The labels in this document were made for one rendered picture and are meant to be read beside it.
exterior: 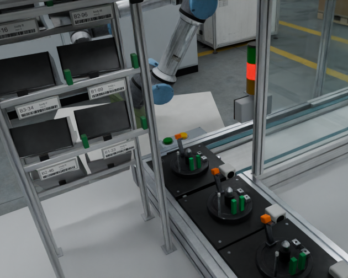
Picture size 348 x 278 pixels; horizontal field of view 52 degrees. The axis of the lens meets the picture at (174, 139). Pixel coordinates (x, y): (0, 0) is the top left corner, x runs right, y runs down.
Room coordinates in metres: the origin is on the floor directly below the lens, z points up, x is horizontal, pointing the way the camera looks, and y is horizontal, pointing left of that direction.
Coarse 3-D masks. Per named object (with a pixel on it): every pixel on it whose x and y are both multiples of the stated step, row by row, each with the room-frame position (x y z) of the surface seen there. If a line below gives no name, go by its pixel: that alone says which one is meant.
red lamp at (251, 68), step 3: (249, 63) 1.02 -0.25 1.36; (249, 66) 1.02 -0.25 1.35; (252, 66) 1.01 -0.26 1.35; (249, 69) 1.02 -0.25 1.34; (252, 69) 1.01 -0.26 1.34; (246, 72) 1.04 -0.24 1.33; (249, 72) 1.02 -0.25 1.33; (252, 72) 1.01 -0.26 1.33; (246, 75) 1.03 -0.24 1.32; (249, 75) 1.02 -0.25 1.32; (252, 75) 1.01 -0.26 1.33; (249, 78) 1.02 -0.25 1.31; (252, 78) 1.01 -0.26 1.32
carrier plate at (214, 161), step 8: (200, 144) 1.21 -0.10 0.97; (176, 152) 1.17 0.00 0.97; (208, 152) 1.14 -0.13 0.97; (168, 160) 1.12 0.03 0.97; (208, 160) 1.09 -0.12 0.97; (216, 160) 1.09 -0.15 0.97; (152, 168) 1.08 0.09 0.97; (168, 168) 1.07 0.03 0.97; (168, 176) 1.02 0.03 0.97; (208, 176) 1.00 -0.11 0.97; (168, 184) 0.97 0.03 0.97; (176, 184) 0.97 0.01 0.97; (184, 184) 0.97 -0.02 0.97; (192, 184) 0.96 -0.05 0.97; (200, 184) 0.96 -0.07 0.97; (208, 184) 0.96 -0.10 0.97; (176, 192) 0.93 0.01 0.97; (184, 192) 0.92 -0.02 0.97; (192, 192) 0.93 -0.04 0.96; (176, 200) 0.91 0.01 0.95
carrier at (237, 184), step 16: (208, 192) 0.91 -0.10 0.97; (224, 192) 0.87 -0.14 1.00; (240, 192) 0.86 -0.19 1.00; (256, 192) 0.89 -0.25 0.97; (192, 208) 0.84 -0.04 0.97; (208, 208) 0.81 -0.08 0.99; (224, 208) 0.81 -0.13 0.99; (240, 208) 0.79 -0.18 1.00; (256, 208) 0.81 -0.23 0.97; (272, 208) 0.78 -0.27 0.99; (208, 224) 0.77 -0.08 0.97; (224, 224) 0.76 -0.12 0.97; (240, 224) 0.75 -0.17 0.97; (256, 224) 0.75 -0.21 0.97; (208, 240) 0.72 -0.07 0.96; (224, 240) 0.70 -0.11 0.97
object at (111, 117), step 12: (96, 108) 0.81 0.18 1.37; (108, 108) 0.81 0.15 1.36; (120, 108) 0.82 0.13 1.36; (84, 120) 0.79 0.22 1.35; (96, 120) 0.79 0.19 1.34; (108, 120) 0.80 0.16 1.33; (120, 120) 0.80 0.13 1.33; (84, 132) 0.78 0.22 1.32; (96, 132) 0.78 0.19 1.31; (108, 132) 0.78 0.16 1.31
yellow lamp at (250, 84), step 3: (246, 78) 1.03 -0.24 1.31; (246, 81) 1.03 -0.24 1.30; (249, 81) 1.02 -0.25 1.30; (252, 81) 1.01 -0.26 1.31; (246, 84) 1.03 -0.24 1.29; (249, 84) 1.02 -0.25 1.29; (252, 84) 1.01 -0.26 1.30; (246, 87) 1.03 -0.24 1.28; (249, 87) 1.02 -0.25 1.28; (252, 87) 1.01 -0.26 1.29; (246, 90) 1.03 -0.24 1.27; (249, 90) 1.02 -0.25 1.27; (252, 90) 1.01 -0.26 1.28; (249, 93) 1.02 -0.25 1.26; (252, 93) 1.01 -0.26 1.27
